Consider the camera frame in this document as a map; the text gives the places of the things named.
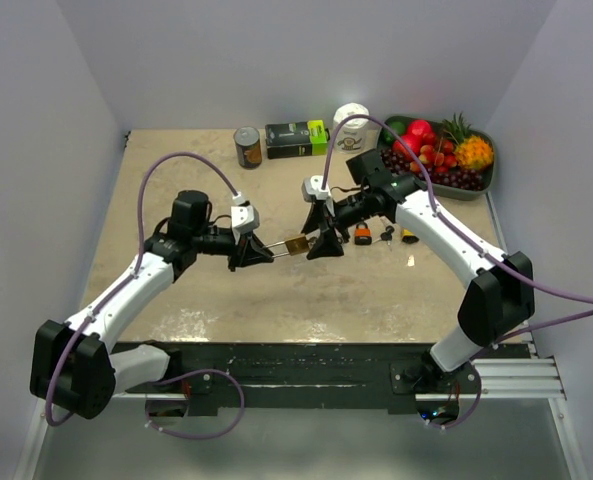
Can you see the yellow padlock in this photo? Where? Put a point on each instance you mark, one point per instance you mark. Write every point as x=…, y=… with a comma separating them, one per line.
x=408, y=237

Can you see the green lime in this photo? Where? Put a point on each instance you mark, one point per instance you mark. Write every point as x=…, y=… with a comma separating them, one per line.
x=391, y=130

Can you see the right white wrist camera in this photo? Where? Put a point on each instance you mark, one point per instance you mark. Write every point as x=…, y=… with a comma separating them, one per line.
x=315, y=189

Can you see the orange padlock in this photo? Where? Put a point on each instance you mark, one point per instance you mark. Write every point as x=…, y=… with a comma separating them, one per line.
x=362, y=234

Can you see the red apple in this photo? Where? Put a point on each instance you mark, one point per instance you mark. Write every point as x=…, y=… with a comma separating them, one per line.
x=409, y=146
x=419, y=128

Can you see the black and green box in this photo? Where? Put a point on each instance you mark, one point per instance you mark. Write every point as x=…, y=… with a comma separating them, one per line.
x=296, y=139

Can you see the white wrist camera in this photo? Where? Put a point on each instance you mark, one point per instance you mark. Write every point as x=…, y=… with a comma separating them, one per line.
x=315, y=189
x=244, y=216

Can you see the dark grape bunch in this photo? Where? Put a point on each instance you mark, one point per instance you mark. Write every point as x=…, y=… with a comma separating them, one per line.
x=446, y=173

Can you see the grey fruit tray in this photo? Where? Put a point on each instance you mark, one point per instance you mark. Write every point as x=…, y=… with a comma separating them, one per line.
x=447, y=191

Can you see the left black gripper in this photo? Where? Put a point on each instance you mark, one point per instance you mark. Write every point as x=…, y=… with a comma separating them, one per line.
x=255, y=254

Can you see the large brass padlock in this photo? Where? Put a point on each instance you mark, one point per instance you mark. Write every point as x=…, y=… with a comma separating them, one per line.
x=292, y=246

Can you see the brown tin can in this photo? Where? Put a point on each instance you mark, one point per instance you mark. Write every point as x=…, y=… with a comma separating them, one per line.
x=248, y=148

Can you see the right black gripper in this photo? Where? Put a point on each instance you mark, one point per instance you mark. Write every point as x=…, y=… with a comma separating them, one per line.
x=326, y=246

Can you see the red apple lower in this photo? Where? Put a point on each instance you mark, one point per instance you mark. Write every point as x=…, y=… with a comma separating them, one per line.
x=409, y=146

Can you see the red apple upper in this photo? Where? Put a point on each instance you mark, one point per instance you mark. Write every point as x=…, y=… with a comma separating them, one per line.
x=419, y=128

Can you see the white paper roll cup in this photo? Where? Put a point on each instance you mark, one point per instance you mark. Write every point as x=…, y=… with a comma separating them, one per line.
x=352, y=135

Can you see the small pineapple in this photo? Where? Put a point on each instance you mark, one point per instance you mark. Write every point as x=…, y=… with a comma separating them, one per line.
x=472, y=151

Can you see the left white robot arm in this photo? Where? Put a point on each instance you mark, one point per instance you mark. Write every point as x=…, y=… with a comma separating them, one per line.
x=74, y=364

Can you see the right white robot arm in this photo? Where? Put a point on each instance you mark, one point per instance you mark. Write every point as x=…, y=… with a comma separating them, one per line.
x=497, y=295

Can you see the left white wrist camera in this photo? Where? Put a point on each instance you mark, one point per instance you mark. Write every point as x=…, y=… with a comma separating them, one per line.
x=244, y=216

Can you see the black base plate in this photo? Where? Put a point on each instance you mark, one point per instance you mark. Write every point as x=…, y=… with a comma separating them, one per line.
x=349, y=376

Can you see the strawberry pile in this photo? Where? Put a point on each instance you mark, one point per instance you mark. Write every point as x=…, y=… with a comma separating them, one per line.
x=437, y=152

